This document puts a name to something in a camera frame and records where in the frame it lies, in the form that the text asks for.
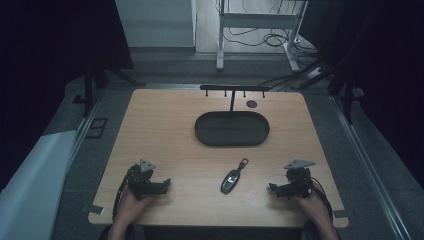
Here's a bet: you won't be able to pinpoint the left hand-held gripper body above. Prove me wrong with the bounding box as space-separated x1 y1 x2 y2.
127 158 160 201

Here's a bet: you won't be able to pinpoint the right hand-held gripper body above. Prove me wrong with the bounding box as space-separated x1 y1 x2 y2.
283 159 317 200

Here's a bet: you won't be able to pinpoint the black car key fob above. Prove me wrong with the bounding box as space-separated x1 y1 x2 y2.
220 157 250 196

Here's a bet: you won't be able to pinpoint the black key rack with tray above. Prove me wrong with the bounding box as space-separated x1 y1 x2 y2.
194 84 271 148

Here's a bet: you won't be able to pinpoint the black metal stand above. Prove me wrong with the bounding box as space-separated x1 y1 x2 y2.
71 63 146 118
289 6 381 125

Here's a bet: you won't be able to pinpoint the white sheet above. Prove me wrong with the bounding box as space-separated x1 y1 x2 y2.
0 129 78 240

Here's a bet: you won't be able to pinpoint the white power strip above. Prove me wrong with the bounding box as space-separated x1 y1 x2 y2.
305 67 324 80

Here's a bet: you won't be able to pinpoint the white cabinet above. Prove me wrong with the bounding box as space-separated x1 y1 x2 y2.
114 0 198 49

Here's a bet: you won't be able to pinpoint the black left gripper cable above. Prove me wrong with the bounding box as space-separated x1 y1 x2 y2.
112 168 134 221

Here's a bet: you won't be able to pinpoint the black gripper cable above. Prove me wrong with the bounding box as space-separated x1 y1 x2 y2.
112 168 134 221
301 175 335 222

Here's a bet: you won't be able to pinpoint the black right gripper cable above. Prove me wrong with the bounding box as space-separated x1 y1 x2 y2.
301 175 335 222

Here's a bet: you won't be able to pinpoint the black floor socket frame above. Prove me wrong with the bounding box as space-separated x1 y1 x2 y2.
85 117 109 140

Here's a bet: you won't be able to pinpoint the metal floor rail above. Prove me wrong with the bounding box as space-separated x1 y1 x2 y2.
64 88 108 168
328 94 414 240

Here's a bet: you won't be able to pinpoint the black floor cables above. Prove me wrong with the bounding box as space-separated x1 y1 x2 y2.
222 0 321 68

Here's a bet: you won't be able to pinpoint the white metal table frame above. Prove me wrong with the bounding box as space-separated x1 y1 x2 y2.
215 0 308 74

